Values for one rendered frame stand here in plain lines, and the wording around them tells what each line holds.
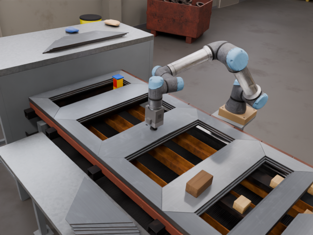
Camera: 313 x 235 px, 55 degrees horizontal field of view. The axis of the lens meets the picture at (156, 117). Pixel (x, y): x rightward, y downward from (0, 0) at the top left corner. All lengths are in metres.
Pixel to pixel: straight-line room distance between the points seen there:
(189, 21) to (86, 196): 4.80
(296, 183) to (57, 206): 1.07
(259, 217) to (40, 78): 1.55
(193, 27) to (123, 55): 3.50
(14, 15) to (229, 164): 4.11
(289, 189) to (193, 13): 4.64
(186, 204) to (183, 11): 4.85
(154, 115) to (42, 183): 0.64
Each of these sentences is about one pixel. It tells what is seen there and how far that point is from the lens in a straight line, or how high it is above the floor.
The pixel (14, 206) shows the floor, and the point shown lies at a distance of 2.56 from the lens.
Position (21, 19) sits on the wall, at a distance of 5.08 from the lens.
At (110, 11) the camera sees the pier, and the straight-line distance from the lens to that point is 5.84.
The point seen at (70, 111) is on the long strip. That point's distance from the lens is 1.88.
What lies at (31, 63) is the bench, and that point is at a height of 1.05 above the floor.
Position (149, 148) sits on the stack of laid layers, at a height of 0.83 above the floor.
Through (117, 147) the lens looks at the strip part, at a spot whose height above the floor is 0.84.
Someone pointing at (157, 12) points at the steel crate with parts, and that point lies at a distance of 6.07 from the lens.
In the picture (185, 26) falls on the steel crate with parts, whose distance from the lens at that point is 5.89.
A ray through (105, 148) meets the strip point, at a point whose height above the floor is 0.84.
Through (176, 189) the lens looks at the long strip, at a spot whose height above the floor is 0.84.
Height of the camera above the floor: 1.79
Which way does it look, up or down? 32 degrees down
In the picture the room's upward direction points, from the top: 3 degrees clockwise
